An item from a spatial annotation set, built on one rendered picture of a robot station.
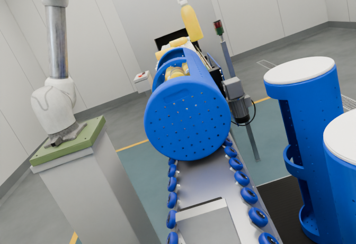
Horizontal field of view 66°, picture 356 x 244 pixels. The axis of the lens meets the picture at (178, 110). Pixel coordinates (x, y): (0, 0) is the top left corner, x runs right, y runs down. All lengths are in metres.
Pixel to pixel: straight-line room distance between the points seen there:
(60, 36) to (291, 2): 5.43
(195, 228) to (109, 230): 1.13
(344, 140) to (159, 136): 0.52
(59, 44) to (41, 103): 0.35
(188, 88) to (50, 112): 0.80
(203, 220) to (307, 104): 0.76
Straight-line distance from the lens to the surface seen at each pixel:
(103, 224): 1.63
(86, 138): 1.37
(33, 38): 6.53
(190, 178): 0.92
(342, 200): 0.77
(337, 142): 0.73
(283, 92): 1.17
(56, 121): 1.46
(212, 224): 0.55
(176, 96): 0.86
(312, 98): 1.18
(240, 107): 2.01
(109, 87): 6.24
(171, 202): 0.78
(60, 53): 1.62
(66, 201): 1.59
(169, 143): 0.91
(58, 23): 1.61
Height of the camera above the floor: 1.43
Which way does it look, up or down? 19 degrees down
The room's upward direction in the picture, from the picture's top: 21 degrees counter-clockwise
